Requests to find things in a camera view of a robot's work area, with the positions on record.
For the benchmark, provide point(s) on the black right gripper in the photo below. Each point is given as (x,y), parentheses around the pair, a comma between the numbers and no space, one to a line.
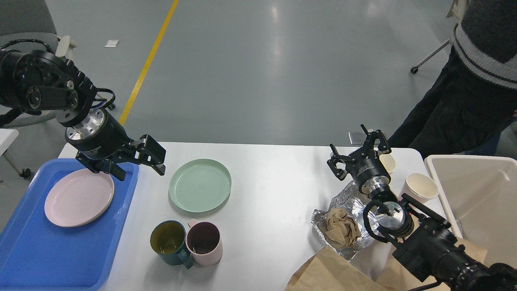
(365,166)

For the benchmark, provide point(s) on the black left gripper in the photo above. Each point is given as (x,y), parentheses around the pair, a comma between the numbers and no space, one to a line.
(99,140)

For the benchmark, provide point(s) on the green plate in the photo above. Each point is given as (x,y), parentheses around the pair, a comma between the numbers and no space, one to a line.
(200,186)

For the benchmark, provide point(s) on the dark teal mug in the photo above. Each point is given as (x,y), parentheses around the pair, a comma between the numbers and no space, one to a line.
(168,240)

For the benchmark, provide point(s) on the pink mug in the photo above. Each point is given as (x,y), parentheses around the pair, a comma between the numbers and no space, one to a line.
(203,240)

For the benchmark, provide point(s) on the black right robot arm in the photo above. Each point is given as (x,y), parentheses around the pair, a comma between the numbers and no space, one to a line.
(424,244)

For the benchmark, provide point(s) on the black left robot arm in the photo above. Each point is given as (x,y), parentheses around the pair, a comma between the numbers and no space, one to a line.
(36,81)

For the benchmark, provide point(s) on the grey floor plate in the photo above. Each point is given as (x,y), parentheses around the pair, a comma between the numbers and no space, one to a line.
(357,138)

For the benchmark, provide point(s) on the white paper cup behind gripper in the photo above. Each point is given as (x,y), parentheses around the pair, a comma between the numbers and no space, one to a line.
(389,162)

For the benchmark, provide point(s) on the crumpled aluminium foil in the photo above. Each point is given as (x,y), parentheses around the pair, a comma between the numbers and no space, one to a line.
(353,202)

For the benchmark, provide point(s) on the pink plate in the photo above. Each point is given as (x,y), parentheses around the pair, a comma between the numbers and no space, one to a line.
(79,198)

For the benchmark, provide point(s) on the crumpled brown paper ball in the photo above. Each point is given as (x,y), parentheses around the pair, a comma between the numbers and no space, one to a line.
(341,229)

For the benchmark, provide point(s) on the person in grey sweater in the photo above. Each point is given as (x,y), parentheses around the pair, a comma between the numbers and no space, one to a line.
(474,96)

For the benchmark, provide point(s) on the brown paper bag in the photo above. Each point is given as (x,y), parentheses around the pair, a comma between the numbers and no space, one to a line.
(327,271)

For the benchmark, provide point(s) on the beige plastic bin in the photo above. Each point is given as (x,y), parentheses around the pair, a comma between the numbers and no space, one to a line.
(479,197)

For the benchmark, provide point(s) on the white side table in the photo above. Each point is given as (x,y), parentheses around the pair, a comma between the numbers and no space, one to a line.
(7,137)

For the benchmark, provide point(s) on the blue plastic tray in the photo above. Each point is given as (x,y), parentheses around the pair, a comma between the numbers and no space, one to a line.
(37,255)

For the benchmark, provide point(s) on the grey office chair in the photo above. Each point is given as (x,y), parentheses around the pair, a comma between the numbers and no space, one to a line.
(16,20)

